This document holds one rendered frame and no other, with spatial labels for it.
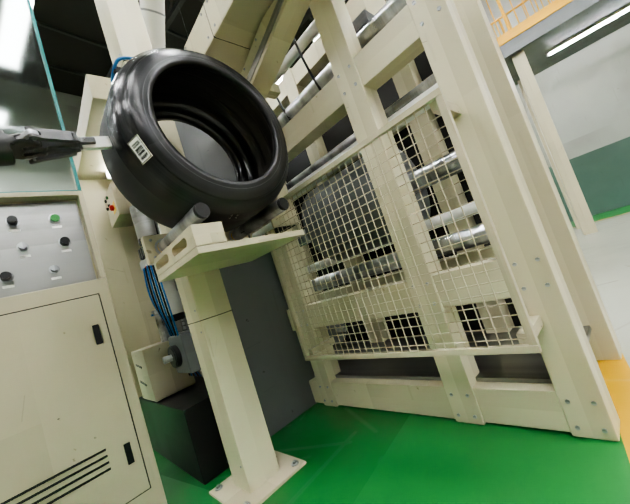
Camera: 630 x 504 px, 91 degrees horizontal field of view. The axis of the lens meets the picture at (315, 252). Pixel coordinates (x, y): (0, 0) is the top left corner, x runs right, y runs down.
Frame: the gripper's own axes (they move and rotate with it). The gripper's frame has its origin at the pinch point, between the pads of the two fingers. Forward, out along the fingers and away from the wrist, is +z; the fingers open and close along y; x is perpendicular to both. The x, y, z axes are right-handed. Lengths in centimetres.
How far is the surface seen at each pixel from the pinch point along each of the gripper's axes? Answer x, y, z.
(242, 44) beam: -40, 0, 67
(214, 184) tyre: 20.3, -11.7, 20.1
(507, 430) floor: 124, -40, 62
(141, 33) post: -61, 26, 42
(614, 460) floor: 123, -65, 55
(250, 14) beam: -41, -13, 64
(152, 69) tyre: -13.8, -11.8, 17.1
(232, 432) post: 95, 26, 10
